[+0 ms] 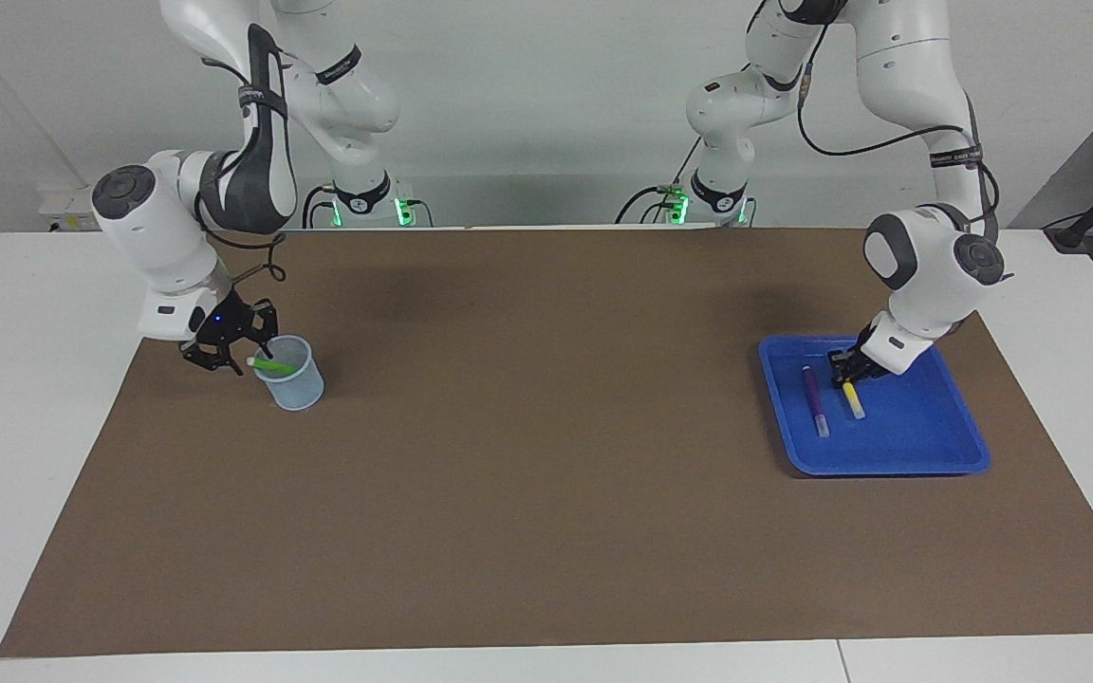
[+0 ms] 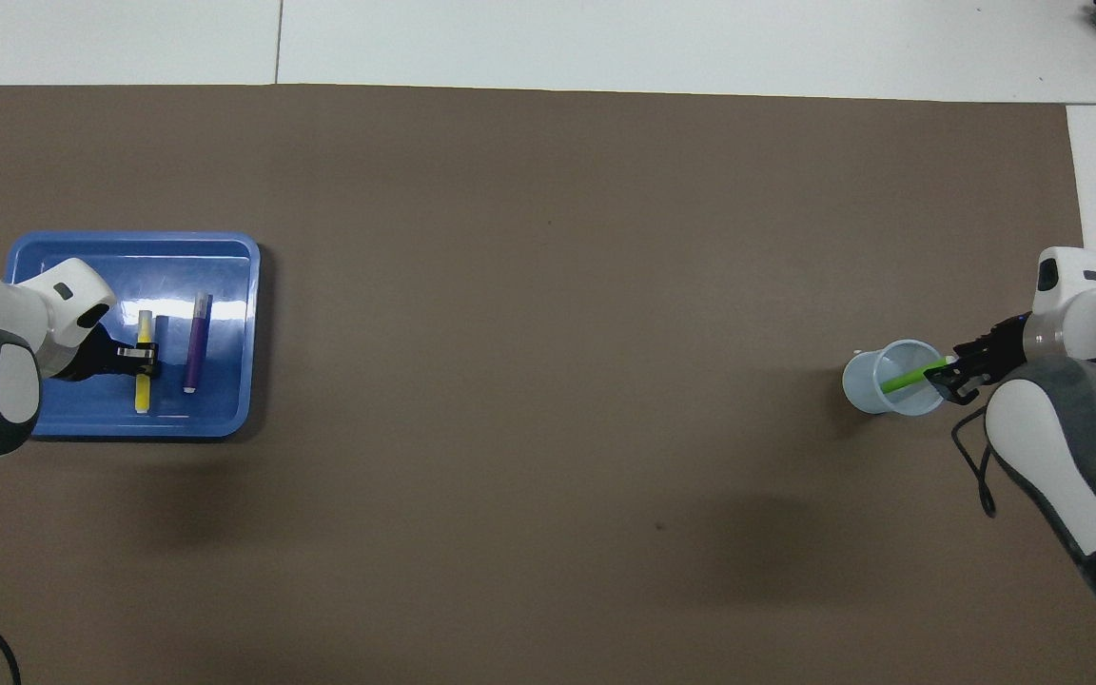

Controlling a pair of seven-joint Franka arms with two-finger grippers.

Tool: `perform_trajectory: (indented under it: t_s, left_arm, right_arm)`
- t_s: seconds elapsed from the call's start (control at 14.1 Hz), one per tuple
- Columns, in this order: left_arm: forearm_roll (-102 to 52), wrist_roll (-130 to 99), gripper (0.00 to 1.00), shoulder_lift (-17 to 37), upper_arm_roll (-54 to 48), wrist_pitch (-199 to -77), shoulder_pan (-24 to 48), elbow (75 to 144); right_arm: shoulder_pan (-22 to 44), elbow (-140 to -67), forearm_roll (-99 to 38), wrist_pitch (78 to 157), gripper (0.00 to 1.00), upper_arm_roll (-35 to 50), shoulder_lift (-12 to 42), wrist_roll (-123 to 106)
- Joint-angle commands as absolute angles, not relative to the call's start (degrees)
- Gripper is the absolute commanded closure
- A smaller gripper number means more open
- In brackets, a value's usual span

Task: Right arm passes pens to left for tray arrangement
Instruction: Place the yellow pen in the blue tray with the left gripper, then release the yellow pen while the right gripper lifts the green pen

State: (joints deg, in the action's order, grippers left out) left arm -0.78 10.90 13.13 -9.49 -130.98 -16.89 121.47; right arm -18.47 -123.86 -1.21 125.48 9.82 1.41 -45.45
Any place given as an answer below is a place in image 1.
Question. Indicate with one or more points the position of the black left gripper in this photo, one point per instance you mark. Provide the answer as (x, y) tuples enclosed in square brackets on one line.
[(858, 362)]

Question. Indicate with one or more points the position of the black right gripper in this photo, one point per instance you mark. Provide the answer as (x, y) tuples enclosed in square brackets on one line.
[(224, 327)]

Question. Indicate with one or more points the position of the yellow marker pen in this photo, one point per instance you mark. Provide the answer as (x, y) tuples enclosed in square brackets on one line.
[(855, 406)]

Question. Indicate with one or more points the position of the purple marker pen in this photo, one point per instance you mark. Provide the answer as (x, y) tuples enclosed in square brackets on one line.
[(813, 394)]

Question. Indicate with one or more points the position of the green marker pen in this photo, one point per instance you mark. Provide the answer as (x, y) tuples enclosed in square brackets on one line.
[(273, 364)]

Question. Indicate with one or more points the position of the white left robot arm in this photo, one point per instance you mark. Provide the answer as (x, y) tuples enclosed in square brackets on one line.
[(926, 275)]

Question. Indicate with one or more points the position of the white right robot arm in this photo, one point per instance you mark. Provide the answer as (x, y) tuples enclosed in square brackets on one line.
[(153, 237)]

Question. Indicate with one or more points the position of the blue plastic tray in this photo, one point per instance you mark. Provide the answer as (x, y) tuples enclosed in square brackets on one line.
[(917, 427)]

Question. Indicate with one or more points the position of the translucent plastic pen cup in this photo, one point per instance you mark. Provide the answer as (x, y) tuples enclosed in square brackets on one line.
[(300, 391)]

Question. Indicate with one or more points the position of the brown table mat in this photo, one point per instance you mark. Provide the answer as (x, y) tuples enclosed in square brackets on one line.
[(546, 531)]

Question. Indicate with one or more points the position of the white wall power strip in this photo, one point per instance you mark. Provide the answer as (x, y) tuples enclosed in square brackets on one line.
[(67, 209)]

